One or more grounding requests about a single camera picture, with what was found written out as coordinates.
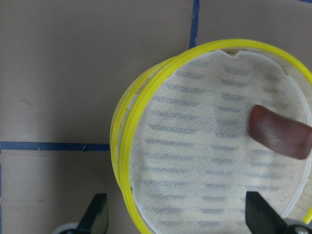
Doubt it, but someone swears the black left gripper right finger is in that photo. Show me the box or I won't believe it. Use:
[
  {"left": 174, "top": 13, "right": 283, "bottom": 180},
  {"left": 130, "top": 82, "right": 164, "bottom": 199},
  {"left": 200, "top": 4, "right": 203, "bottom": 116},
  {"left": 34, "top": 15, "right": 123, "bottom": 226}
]
[{"left": 245, "top": 191, "right": 293, "bottom": 234}]

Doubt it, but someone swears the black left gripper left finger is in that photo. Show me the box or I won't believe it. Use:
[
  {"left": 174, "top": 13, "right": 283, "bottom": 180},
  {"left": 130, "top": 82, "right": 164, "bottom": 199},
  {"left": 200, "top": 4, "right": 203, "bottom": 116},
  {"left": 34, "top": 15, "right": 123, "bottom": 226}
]
[{"left": 77, "top": 194, "right": 108, "bottom": 234}]

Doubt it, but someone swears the brown bun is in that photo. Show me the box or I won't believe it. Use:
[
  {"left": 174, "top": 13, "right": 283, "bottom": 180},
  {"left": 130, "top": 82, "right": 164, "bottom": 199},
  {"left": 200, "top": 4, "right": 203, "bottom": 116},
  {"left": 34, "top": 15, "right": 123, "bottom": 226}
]
[{"left": 248, "top": 105, "right": 312, "bottom": 160}]

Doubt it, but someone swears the yellow steamer layer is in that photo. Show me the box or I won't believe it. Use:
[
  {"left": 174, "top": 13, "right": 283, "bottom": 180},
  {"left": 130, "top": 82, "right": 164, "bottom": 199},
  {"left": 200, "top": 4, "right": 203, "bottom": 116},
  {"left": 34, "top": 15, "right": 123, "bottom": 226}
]
[
  {"left": 118, "top": 39, "right": 312, "bottom": 234},
  {"left": 109, "top": 58, "right": 173, "bottom": 186}
]

